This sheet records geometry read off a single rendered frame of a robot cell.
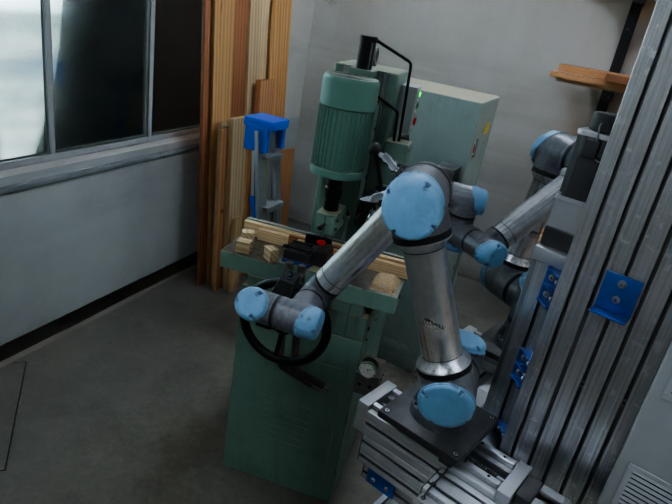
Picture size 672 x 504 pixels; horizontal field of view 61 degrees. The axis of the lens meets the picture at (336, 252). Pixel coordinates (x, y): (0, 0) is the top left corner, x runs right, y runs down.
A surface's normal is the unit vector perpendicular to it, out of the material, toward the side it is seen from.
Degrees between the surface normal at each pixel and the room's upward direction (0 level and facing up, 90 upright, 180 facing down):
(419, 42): 90
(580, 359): 90
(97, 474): 0
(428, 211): 84
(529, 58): 90
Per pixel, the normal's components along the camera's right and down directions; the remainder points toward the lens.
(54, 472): 0.16, -0.90
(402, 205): -0.33, 0.21
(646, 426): -0.63, 0.22
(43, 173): 0.90, 0.30
